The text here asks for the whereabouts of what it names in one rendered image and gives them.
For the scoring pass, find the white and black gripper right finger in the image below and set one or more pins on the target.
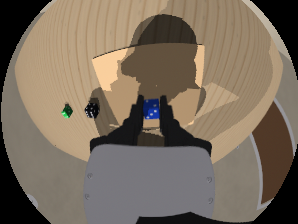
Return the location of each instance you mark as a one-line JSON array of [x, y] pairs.
[[176, 135]]

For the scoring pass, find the blue die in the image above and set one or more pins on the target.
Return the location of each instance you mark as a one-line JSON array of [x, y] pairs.
[[151, 109]]

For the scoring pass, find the black die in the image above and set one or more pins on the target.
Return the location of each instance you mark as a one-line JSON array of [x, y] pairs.
[[92, 110]]

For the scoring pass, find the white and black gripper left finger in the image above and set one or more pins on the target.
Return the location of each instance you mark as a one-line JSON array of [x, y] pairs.
[[124, 135]]

